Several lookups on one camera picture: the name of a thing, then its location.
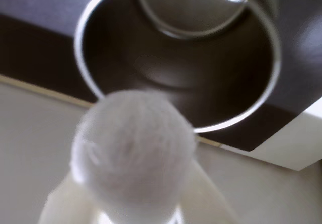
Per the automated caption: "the grey-green steel-rimmed cup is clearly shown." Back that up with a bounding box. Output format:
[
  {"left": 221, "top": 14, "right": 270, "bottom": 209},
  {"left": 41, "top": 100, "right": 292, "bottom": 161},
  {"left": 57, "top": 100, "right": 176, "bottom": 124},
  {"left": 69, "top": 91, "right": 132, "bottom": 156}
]
[{"left": 74, "top": 0, "right": 281, "bottom": 134}]

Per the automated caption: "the white gauze roll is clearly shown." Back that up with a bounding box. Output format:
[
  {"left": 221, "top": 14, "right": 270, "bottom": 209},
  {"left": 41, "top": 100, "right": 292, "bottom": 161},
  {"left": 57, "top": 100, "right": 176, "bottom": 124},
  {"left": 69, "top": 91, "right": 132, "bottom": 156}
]
[{"left": 69, "top": 89, "right": 200, "bottom": 224}]

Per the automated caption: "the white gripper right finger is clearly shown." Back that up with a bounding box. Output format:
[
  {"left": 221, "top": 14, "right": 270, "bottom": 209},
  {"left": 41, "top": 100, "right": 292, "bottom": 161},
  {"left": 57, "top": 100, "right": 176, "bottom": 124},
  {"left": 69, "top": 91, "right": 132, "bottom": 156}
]
[{"left": 173, "top": 156, "right": 244, "bottom": 224}]

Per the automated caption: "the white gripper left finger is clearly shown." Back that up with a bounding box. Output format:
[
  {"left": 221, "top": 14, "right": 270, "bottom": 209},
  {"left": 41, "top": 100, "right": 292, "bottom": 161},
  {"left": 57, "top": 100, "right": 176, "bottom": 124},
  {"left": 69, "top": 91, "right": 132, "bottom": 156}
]
[{"left": 37, "top": 171, "right": 103, "bottom": 224}]

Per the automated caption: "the black table mat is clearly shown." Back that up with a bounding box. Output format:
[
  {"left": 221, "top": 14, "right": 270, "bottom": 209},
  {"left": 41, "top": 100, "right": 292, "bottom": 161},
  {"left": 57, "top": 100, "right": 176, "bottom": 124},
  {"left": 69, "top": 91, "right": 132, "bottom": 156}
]
[{"left": 0, "top": 0, "right": 322, "bottom": 152}]

